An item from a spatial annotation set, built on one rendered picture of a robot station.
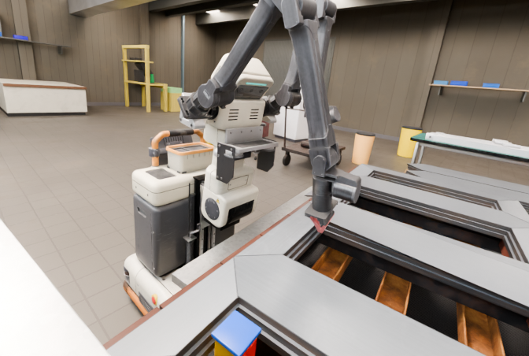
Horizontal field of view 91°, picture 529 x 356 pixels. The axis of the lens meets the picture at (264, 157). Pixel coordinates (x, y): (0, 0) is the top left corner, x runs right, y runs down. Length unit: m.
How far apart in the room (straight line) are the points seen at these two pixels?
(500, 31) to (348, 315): 8.42
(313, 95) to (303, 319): 0.49
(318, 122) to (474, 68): 8.05
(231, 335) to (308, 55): 0.60
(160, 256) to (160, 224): 0.18
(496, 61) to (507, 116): 1.33
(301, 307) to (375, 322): 0.14
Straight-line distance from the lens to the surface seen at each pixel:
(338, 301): 0.64
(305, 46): 0.69
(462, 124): 8.62
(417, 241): 0.97
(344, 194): 0.71
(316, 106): 0.68
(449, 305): 1.32
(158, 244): 1.42
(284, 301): 0.61
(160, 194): 1.30
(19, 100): 8.57
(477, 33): 8.78
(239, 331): 0.52
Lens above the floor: 1.29
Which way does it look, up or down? 16 degrees down
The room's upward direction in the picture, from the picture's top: 6 degrees clockwise
